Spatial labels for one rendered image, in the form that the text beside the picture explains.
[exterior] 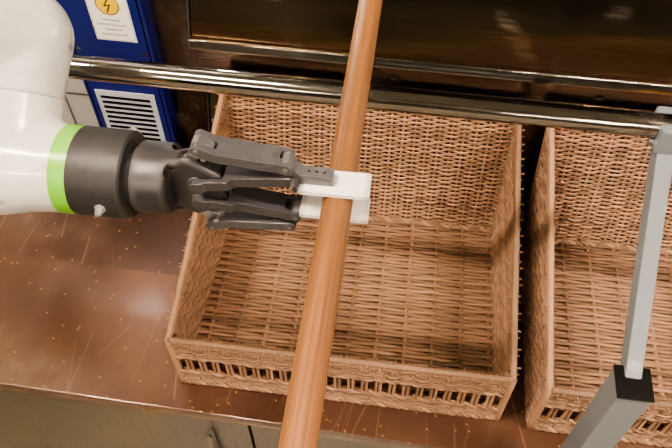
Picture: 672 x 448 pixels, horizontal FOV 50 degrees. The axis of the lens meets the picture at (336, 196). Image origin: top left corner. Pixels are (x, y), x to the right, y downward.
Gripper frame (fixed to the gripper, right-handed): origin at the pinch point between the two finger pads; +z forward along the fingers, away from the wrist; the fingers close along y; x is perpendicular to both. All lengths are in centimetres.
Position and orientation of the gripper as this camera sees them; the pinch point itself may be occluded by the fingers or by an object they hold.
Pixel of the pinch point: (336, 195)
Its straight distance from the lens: 71.7
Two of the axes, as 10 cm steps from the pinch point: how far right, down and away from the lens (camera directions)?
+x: -1.3, 7.7, -6.2
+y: 0.0, 6.3, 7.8
